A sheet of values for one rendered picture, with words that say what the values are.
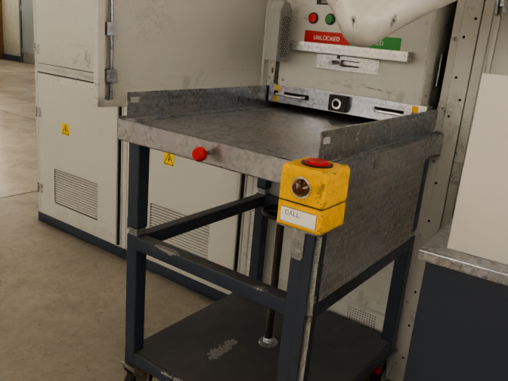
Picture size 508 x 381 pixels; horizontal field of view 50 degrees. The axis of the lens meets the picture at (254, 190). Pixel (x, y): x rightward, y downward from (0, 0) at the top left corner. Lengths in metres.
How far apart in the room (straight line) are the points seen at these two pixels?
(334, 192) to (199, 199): 1.40
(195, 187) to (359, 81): 0.84
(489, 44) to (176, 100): 0.86
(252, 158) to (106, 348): 1.07
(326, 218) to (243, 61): 1.15
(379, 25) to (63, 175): 2.00
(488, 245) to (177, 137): 0.71
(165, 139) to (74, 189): 1.54
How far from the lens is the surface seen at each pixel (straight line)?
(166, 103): 1.49
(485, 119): 0.96
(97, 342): 2.04
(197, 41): 1.79
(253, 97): 1.79
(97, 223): 2.72
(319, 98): 1.75
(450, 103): 1.66
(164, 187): 2.31
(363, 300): 1.90
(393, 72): 1.65
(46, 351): 2.02
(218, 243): 2.17
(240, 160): 1.17
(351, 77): 1.71
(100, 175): 2.63
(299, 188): 0.80
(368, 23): 1.22
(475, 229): 1.00
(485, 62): 1.64
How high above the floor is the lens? 1.09
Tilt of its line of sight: 17 degrees down
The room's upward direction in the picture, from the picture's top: 5 degrees clockwise
